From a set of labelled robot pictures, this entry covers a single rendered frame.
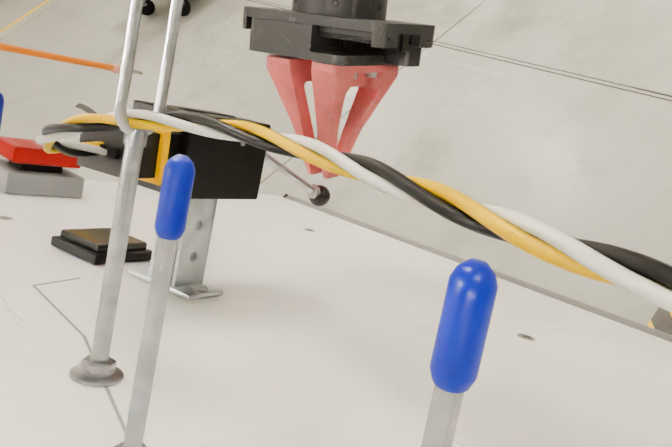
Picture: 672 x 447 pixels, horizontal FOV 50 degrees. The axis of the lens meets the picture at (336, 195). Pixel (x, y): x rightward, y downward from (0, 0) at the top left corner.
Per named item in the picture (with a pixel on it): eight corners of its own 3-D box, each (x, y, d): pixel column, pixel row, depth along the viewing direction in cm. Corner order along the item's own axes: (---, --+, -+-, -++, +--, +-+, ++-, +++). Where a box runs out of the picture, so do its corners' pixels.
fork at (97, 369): (104, 361, 26) (169, -37, 24) (136, 380, 25) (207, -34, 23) (55, 372, 24) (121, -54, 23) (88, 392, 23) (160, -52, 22)
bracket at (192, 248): (222, 295, 37) (240, 200, 36) (188, 300, 35) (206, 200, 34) (162, 269, 40) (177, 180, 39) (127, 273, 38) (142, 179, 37)
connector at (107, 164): (196, 175, 35) (202, 135, 34) (119, 179, 31) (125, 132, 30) (151, 163, 36) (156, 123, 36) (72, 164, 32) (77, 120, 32)
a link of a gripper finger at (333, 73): (327, 193, 42) (343, 29, 39) (237, 167, 46) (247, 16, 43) (389, 177, 47) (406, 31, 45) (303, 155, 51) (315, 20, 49)
